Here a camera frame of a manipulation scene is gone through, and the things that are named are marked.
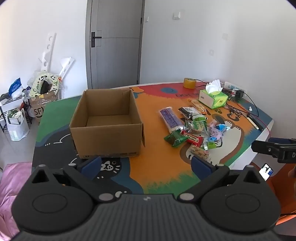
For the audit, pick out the blue plastic bag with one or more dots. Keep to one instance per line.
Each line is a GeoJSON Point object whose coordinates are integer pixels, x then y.
{"type": "Point", "coordinates": [15, 87]}

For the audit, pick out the yellow tape roll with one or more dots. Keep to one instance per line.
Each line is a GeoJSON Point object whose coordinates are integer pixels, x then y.
{"type": "Point", "coordinates": [189, 83]}

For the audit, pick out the orange chair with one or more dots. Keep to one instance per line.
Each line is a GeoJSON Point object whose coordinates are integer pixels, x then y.
{"type": "Point", "coordinates": [284, 192]}

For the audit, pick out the light green snack packet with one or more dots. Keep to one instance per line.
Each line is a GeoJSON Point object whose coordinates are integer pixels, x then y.
{"type": "Point", "coordinates": [211, 143]}

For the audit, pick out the white wall socket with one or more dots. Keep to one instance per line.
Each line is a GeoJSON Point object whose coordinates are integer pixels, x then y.
{"type": "Point", "coordinates": [224, 35]}
{"type": "Point", "coordinates": [212, 52]}

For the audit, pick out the red snack packet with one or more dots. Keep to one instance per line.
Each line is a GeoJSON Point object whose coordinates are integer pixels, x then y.
{"type": "Point", "coordinates": [192, 138]}

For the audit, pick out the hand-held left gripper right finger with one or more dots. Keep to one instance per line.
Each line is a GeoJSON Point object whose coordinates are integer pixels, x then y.
{"type": "Point", "coordinates": [200, 167]}

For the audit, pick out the black shoe rack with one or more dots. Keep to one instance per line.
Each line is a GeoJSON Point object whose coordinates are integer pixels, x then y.
{"type": "Point", "coordinates": [2, 115]}

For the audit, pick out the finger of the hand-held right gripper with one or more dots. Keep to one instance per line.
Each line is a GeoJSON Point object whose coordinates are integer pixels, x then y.
{"type": "Point", "coordinates": [266, 148]}
{"type": "Point", "coordinates": [281, 140]}

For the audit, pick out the dark green snack packet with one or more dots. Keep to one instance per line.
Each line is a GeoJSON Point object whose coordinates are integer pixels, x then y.
{"type": "Point", "coordinates": [175, 138]}

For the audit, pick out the black white snack packet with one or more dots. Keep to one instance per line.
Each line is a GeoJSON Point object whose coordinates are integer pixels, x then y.
{"type": "Point", "coordinates": [186, 111]}

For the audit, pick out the clear cracker packet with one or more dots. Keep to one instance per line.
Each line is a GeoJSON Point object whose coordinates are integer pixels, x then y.
{"type": "Point", "coordinates": [198, 153]}

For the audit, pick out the orange cracker packet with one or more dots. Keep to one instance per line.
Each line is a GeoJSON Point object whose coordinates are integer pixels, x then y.
{"type": "Point", "coordinates": [196, 105]}

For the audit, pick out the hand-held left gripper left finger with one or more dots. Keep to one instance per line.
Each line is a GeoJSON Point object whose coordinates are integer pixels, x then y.
{"type": "Point", "coordinates": [91, 167]}

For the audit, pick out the tall white foam board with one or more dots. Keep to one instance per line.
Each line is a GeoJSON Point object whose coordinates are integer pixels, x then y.
{"type": "Point", "coordinates": [47, 51]}

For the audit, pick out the panda print toilet seat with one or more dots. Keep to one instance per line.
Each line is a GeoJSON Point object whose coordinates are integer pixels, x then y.
{"type": "Point", "coordinates": [37, 84]}

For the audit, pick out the pink blanket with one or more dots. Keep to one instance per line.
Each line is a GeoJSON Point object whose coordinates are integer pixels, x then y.
{"type": "Point", "coordinates": [11, 185]}

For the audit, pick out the white light switch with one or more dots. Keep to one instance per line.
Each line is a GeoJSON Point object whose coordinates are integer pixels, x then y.
{"type": "Point", "coordinates": [176, 15]}

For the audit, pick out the short white foam board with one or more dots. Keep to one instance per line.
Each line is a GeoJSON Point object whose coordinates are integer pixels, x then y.
{"type": "Point", "coordinates": [66, 66]}

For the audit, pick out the purple white snack packet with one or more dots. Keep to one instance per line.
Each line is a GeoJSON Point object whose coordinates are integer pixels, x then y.
{"type": "Point", "coordinates": [170, 118]}

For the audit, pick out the grey door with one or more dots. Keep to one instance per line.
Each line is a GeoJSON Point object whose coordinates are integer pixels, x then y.
{"type": "Point", "coordinates": [115, 58]}

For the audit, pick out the printed cardboard box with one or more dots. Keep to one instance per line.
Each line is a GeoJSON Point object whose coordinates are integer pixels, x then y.
{"type": "Point", "coordinates": [38, 111]}

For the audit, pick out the white shopping bag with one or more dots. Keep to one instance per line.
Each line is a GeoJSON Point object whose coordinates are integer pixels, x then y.
{"type": "Point", "coordinates": [16, 129]}

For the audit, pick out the white power strip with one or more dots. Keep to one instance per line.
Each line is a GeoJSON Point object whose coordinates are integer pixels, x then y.
{"type": "Point", "coordinates": [233, 86]}

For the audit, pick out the green tissue box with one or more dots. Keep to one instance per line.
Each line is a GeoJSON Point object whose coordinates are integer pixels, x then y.
{"type": "Point", "coordinates": [211, 99]}

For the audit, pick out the pink snack packet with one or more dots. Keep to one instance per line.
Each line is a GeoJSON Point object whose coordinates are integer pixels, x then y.
{"type": "Point", "coordinates": [214, 131]}

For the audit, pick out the colourful cartoon table mat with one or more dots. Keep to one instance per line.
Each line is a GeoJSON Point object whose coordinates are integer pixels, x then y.
{"type": "Point", "coordinates": [157, 162]}

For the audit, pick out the green white panda packet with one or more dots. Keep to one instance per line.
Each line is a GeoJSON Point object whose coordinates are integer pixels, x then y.
{"type": "Point", "coordinates": [196, 127]}

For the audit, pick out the small blue snack packet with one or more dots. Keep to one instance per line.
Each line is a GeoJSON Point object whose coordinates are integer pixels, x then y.
{"type": "Point", "coordinates": [222, 127]}

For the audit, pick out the black charger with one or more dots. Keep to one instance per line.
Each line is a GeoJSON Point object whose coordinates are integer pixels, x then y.
{"type": "Point", "coordinates": [239, 94]}

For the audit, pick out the white pen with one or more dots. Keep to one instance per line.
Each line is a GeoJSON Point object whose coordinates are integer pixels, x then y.
{"type": "Point", "coordinates": [252, 122]}

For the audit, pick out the bunch of keys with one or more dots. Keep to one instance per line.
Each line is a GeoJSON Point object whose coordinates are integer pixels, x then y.
{"type": "Point", "coordinates": [234, 112]}

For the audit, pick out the smartphone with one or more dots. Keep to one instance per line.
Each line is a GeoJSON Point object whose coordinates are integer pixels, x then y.
{"type": "Point", "coordinates": [266, 172]}

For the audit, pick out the black marker pen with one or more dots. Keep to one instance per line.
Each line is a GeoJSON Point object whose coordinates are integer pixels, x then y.
{"type": "Point", "coordinates": [257, 124]}

